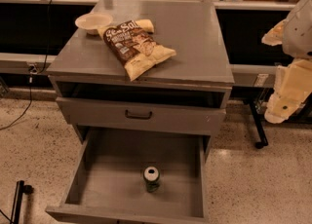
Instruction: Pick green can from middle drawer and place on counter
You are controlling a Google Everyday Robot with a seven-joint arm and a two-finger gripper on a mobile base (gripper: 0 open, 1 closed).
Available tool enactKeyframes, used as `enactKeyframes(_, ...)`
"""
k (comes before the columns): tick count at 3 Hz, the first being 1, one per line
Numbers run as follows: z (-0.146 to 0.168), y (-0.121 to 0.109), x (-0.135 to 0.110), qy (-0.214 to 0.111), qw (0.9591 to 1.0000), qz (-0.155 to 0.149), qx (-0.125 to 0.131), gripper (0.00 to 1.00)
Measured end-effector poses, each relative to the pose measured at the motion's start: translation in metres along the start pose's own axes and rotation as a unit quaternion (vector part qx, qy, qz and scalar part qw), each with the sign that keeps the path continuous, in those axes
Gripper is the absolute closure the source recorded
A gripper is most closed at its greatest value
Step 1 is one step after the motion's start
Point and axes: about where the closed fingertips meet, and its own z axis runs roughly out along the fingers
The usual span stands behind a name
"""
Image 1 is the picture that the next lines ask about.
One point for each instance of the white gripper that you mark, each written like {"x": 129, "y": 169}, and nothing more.
{"x": 299, "y": 36}

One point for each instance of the green soda can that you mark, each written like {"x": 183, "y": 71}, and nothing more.
{"x": 151, "y": 176}

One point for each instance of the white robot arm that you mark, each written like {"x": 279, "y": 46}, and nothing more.
{"x": 297, "y": 41}

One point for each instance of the closed grey drawer front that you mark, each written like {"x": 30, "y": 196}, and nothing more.
{"x": 166, "y": 118}

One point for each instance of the open grey bottom drawer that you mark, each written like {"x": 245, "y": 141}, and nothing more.
{"x": 107, "y": 185}

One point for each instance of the black stand bottom left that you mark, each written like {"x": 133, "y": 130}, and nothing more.
{"x": 21, "y": 189}

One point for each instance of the brown yellow chip bag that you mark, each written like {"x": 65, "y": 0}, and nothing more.
{"x": 133, "y": 45}

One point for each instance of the white bowl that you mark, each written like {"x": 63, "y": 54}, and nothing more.
{"x": 91, "y": 22}

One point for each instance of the long grey counter rail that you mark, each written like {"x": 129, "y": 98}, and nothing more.
{"x": 258, "y": 76}

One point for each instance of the black table leg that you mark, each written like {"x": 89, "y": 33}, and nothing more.
{"x": 263, "y": 140}

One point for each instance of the black drawer handle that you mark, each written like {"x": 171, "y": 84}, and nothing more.
{"x": 130, "y": 115}

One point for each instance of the grey drawer cabinet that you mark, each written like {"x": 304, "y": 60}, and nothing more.
{"x": 199, "y": 75}

